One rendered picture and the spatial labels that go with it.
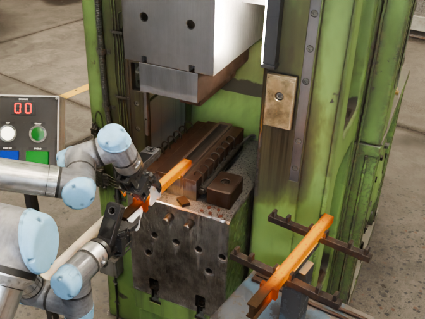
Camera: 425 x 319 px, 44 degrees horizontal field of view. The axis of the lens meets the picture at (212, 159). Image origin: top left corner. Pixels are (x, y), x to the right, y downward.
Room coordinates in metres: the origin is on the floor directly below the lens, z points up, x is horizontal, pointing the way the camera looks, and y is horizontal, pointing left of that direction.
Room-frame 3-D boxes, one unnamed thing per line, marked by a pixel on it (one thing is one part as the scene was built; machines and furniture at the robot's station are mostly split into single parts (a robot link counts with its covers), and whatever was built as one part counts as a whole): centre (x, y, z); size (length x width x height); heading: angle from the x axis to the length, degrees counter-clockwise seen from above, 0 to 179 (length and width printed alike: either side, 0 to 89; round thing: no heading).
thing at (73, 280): (0.98, 0.34, 1.00); 0.11 x 0.08 x 0.09; 157
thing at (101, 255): (1.05, 0.30, 1.00); 0.08 x 0.05 x 0.08; 67
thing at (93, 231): (1.54, 0.49, 0.62); 0.44 x 0.05 x 0.05; 156
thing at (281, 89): (1.48, -0.20, 1.27); 0.09 x 0.02 x 0.17; 66
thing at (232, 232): (1.66, 0.00, 0.69); 0.56 x 0.38 x 0.45; 156
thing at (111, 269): (1.74, 0.42, 0.36); 0.09 x 0.07 x 0.12; 66
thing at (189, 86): (1.68, 0.06, 1.32); 0.42 x 0.20 x 0.10; 156
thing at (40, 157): (1.51, 0.59, 1.01); 0.07 x 0.05 x 0.07; 91
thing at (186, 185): (1.68, 0.06, 0.96); 0.42 x 0.20 x 0.09; 156
